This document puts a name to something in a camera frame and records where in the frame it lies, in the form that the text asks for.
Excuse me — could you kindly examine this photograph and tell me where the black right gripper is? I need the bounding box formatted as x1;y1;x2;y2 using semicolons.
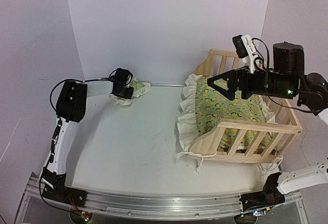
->
208;65;296;101

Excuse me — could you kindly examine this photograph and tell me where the small lemon print pillow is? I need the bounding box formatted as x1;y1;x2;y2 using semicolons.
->
109;77;151;106

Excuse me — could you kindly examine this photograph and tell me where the lemon print bed cushion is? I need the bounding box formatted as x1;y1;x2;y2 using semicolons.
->
175;74;276;160

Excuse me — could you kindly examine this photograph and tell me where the wooden pet bed frame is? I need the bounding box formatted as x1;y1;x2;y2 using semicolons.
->
189;49;302;164

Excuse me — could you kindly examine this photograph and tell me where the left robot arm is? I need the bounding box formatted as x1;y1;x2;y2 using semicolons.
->
40;68;134;207

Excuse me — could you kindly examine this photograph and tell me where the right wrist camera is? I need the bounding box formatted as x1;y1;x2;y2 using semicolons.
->
232;34;264;74

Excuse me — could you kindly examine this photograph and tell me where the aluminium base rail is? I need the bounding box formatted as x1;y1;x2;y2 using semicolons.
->
14;174;309;223

